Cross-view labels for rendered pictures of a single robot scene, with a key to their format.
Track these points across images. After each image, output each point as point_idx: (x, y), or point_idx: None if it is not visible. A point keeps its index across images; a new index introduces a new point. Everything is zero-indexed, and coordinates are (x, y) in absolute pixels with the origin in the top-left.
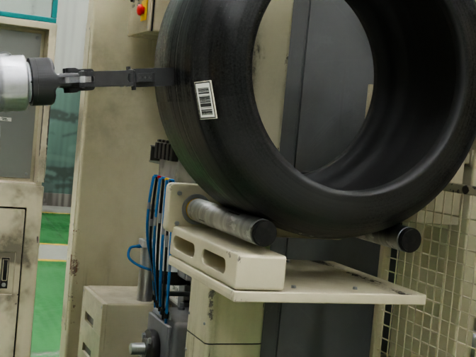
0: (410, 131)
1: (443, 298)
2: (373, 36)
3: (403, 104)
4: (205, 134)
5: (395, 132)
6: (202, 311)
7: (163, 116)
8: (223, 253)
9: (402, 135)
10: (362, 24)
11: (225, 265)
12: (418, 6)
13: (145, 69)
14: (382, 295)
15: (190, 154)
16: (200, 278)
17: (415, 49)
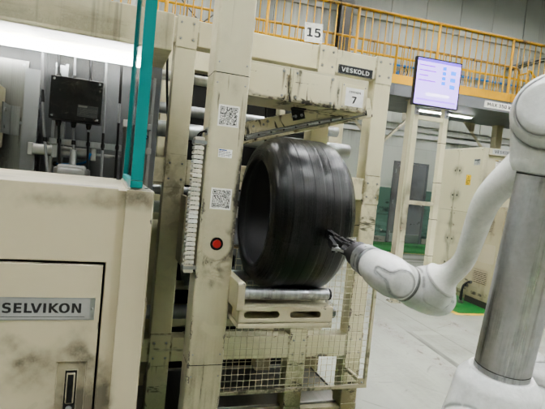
0: (250, 226)
1: None
2: (248, 183)
3: (245, 213)
4: (341, 260)
5: (245, 227)
6: (214, 348)
7: (300, 251)
8: (317, 309)
9: (247, 228)
10: (245, 178)
11: (320, 314)
12: (265, 171)
13: (336, 234)
14: None
15: (313, 268)
16: (289, 325)
17: (251, 188)
